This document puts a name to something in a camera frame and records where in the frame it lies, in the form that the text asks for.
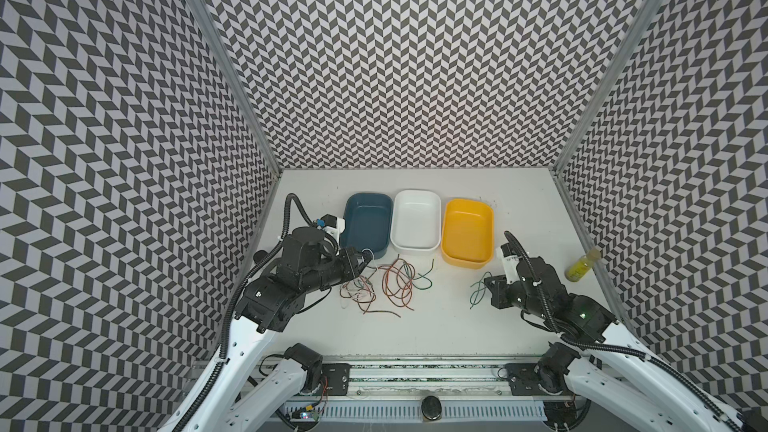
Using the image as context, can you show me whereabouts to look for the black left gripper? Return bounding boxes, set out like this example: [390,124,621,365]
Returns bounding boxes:
[297,243,375,293]

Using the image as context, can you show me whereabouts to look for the red cables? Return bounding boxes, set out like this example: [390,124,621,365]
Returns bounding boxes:
[338,254,421,318]

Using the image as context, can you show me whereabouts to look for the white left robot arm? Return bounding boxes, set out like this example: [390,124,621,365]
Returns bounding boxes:
[160,213,374,431]

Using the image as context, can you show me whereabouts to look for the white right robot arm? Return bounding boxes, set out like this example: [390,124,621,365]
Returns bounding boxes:
[483,232,767,431]

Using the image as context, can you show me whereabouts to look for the teal plastic bin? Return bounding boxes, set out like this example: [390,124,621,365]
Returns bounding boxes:
[340,192,393,259]

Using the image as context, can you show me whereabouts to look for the yellow plastic bin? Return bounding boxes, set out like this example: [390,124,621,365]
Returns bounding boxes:
[441,198,494,269]

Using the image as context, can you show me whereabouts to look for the yellow liquid bottle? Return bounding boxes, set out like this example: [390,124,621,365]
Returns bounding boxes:
[565,248,602,282]

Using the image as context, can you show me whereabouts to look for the white plastic bin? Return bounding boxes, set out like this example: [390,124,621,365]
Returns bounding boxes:
[390,189,442,254]

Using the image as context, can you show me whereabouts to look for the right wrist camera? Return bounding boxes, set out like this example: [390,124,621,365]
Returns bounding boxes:
[497,243,521,284]

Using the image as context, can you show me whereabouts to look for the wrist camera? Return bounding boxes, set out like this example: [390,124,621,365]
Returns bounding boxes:
[317,214,346,241]
[497,243,521,284]

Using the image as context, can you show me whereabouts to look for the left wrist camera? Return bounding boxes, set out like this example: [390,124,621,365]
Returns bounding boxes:
[317,214,346,241]

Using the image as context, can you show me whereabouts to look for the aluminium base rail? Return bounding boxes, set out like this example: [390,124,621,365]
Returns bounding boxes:
[241,358,600,431]

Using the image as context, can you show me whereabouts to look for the black knob on rail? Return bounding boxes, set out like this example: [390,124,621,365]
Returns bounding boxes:
[420,395,443,422]

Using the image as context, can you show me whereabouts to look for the aluminium corner post left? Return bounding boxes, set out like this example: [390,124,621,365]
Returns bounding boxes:
[185,0,281,176]

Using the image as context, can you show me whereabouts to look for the aluminium corner post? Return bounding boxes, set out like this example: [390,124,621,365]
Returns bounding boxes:
[185,0,281,176]
[552,0,665,177]

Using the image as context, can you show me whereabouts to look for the aluminium corner post right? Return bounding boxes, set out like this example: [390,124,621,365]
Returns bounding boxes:
[552,0,665,177]

